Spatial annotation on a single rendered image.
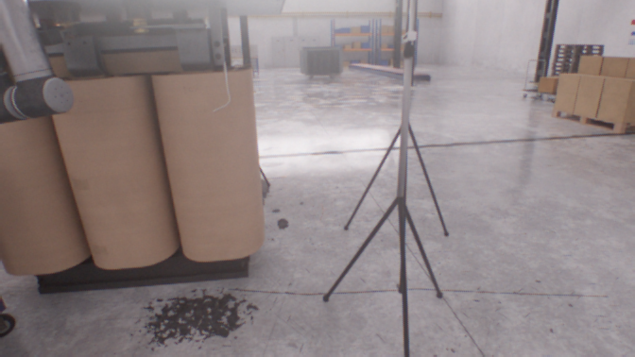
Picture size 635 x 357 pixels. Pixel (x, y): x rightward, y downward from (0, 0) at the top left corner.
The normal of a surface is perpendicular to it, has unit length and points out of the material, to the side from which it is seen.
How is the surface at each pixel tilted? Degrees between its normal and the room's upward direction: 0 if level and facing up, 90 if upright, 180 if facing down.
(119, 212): 90
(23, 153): 90
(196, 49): 90
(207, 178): 90
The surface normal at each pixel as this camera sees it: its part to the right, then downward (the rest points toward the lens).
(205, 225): 0.15, 0.32
